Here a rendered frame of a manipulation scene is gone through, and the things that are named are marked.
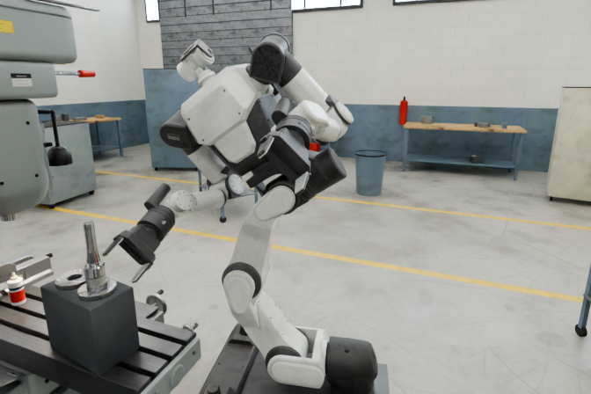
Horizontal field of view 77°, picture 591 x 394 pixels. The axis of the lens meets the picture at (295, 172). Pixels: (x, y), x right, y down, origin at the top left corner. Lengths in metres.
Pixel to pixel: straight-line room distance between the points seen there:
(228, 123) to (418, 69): 7.20
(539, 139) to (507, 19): 2.30
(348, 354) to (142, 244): 0.81
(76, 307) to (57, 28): 0.76
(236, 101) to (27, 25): 0.57
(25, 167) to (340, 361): 1.16
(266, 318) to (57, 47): 1.08
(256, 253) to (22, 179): 0.72
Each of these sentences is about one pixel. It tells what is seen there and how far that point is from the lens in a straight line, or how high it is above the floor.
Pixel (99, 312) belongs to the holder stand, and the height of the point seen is 1.13.
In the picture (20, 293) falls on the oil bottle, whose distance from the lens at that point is 1.56.
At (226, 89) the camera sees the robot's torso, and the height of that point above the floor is 1.65.
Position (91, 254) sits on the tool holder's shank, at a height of 1.26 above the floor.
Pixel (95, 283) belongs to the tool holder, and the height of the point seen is 1.19.
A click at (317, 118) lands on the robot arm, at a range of 0.92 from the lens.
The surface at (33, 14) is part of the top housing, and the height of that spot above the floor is 1.85.
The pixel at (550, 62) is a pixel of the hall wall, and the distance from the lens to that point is 8.34.
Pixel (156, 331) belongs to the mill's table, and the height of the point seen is 0.96.
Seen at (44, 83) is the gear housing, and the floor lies 1.67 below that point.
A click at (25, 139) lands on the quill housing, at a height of 1.52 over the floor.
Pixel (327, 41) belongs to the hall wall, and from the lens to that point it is 8.56.
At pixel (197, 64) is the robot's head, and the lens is 1.25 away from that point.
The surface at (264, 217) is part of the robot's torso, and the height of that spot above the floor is 1.25.
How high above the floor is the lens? 1.68
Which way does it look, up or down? 14 degrees down
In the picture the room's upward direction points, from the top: straight up
